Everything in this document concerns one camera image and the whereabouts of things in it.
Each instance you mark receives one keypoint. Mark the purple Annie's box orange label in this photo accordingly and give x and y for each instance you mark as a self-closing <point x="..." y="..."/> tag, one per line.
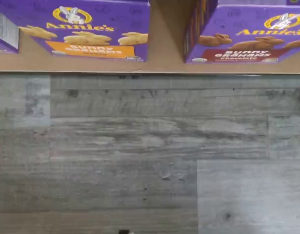
<point x="96" y="14"/>

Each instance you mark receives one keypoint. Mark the purple Annie's box brown label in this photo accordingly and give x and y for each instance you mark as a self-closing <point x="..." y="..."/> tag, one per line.
<point x="249" y="22"/>

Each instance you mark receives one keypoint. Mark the black metal wooden shelf unit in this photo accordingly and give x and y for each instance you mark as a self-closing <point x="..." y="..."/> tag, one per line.
<point x="164" y="36"/>

